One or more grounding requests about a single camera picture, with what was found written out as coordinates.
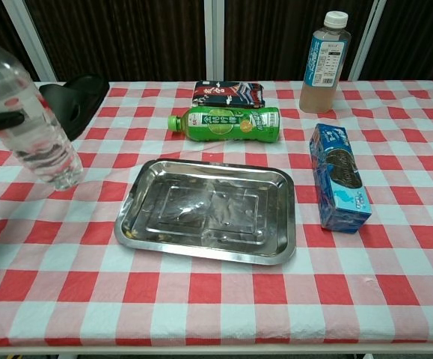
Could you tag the transparent water bottle white cap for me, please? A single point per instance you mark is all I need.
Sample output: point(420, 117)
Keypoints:
point(33, 123)

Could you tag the stainless steel tray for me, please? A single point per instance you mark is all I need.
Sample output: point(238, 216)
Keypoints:
point(205, 213)

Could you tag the green tea bottle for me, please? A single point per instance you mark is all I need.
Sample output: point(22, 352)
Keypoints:
point(231, 125)

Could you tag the blue-labelled drink bottle white cap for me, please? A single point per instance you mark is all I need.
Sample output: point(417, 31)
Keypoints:
point(322, 67)

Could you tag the black rubber slipper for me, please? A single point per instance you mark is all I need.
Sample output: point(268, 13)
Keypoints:
point(77, 101)

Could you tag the dark red snack packet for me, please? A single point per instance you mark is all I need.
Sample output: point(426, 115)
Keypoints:
point(227, 93)

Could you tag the red white checked tablecloth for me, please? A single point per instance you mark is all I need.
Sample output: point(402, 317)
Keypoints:
point(216, 299)

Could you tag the blue cookie box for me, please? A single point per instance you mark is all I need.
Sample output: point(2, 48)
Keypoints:
point(341, 179)

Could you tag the white partition post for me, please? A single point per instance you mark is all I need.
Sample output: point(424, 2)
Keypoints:
point(29, 41)
point(367, 37)
point(214, 37)

